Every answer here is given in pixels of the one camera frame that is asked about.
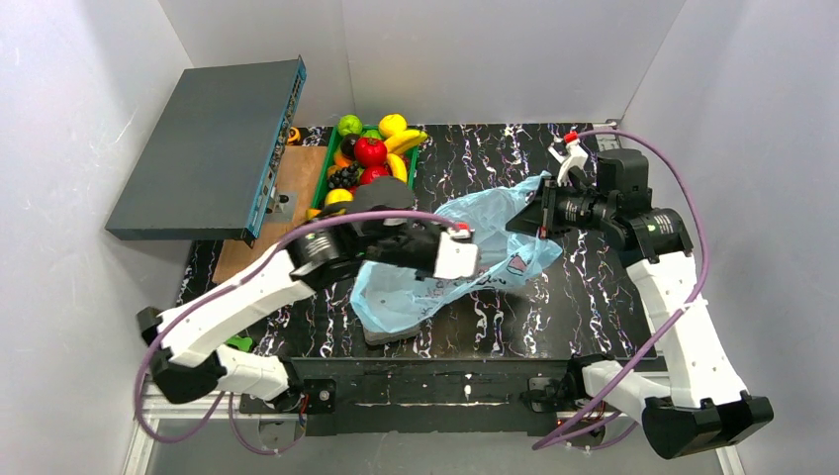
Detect light blue plastic bag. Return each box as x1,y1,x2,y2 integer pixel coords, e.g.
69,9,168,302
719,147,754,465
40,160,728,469
350,176,562,333

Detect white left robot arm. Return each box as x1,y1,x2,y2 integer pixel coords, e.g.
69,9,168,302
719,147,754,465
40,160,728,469
138,178,471,404

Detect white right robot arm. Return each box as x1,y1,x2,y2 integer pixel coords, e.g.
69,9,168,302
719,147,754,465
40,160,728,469
508,145,775,459

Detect yellow fake banana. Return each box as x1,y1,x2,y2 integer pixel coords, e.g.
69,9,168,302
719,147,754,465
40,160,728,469
386,153,410,183
384,129,428,155

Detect red fake pomegranate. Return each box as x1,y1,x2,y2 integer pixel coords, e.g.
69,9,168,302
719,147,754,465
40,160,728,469
359,165,391,186

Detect dark fake grapes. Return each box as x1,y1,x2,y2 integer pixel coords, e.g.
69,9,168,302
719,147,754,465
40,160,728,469
326,163,363,190

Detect red fake apple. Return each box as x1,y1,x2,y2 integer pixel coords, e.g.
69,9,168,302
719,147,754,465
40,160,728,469
353,137,388,168

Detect yellow fake lemon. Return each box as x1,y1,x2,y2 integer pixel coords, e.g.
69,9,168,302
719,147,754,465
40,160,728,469
324,188,354,206

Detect green plastic fruit crate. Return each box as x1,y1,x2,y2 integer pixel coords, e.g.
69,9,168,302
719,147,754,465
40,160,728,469
311,128,420,209

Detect wooden board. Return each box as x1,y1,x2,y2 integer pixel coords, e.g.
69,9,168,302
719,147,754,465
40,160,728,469
212,146,327,284

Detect green bone-shaped toy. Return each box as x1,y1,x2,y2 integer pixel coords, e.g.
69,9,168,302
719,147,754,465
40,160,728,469
226,335,254,352

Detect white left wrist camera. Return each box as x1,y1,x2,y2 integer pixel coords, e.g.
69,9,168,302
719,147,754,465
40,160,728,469
432,223,480,280

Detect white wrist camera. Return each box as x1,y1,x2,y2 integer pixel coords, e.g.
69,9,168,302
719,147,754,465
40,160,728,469
547,131,589,186
432,223,480,280

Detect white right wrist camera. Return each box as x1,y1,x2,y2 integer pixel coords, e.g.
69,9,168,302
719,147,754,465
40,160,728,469
547,131,589,186

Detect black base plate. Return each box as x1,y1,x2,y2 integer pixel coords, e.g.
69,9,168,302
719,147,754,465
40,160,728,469
238,356,657,437

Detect dark grey network switch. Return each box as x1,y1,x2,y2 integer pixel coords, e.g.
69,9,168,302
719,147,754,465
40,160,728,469
105,57,307,245

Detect aluminium frame rail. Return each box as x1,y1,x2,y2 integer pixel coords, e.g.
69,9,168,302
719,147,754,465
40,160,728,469
122,379,307,474

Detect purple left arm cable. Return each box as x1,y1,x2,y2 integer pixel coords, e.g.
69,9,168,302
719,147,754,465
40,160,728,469
133,209,470,457

